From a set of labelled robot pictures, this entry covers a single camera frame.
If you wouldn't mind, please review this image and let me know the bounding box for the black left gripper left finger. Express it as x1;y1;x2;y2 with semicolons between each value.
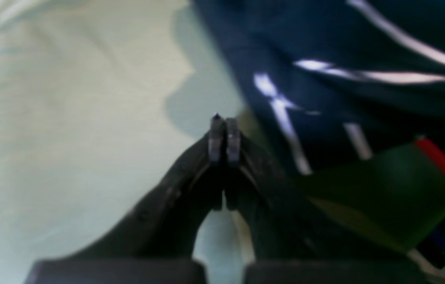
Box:
26;114;226;284

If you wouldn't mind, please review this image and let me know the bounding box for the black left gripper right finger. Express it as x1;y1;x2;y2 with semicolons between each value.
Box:
225;118;428;284

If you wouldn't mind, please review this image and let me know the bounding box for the navy white striped T-shirt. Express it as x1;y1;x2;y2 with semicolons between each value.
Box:
192;0;445;176

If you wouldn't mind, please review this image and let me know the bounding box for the light green table cloth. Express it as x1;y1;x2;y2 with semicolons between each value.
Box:
0;0;445;284

